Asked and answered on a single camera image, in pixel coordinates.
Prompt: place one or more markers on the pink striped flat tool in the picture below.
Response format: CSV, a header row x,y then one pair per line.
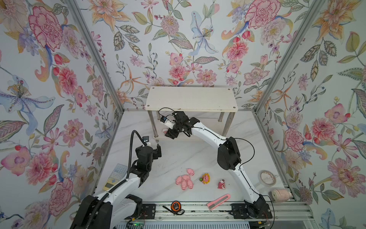
x,y
214,204

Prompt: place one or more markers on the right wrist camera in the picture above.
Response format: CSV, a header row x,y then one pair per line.
x,y
164,120

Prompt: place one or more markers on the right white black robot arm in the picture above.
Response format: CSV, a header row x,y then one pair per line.
x,y
228,158

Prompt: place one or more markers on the clear tape roll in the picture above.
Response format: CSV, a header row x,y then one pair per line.
x,y
267,178

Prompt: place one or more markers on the single pink piglet toy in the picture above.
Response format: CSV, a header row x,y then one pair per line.
x,y
190,172

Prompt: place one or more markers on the white two-tier shelf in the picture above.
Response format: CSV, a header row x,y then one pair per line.
x,y
218,101

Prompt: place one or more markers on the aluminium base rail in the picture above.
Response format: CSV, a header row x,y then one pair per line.
x,y
198,211

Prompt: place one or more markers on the yellow-haired princess toy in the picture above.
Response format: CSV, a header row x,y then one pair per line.
x,y
205,178

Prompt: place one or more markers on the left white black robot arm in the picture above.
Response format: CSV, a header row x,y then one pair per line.
x,y
109,208

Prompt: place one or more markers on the black orange tape measure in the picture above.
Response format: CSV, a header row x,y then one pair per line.
x,y
175,208

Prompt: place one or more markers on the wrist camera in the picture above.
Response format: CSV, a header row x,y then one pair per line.
x,y
146,141
164,120

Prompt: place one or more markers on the small red pink figurine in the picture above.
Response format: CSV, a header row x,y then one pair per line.
x,y
222,184

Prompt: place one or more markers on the pink piglet toy cluster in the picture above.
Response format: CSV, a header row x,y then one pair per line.
x,y
184,182

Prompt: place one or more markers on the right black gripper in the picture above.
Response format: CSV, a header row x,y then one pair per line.
x,y
171,134

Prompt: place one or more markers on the yellow grey calculator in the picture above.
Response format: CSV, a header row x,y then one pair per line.
x,y
116,176

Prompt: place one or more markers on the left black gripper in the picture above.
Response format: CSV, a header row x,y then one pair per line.
x,y
156,155

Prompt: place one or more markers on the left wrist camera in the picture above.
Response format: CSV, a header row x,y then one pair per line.
x,y
146,141

